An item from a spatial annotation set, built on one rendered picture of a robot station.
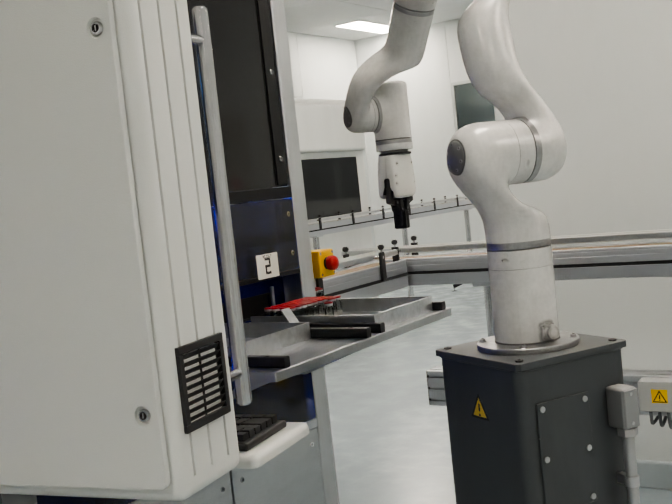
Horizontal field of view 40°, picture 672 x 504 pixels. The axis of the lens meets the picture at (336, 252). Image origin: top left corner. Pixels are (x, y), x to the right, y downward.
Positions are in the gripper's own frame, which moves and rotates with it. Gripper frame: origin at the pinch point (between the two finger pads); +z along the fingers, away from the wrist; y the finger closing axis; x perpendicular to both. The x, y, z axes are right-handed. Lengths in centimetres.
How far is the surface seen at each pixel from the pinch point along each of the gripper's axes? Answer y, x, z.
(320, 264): -14.7, -34.5, 10.8
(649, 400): -79, 30, 61
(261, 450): 79, 16, 30
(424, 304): -2.3, 2.4, 20.2
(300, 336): 31.7, -9.0, 21.2
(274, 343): 40.7, -9.0, 20.9
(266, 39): -3, -35, -48
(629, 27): -143, 16, -53
